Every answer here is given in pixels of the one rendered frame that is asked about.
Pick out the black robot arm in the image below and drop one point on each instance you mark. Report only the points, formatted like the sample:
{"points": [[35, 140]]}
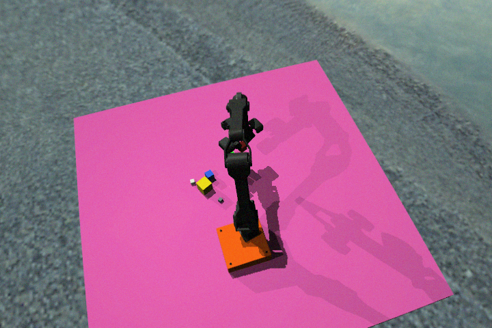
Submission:
{"points": [[238, 164]]}

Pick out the blue cube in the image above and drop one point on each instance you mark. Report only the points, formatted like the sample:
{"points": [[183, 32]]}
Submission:
{"points": [[209, 175]]}

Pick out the yellow block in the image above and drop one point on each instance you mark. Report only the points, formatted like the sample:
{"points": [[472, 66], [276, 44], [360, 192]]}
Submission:
{"points": [[204, 185]]}

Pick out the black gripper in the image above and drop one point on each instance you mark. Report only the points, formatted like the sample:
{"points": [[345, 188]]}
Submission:
{"points": [[249, 135]]}

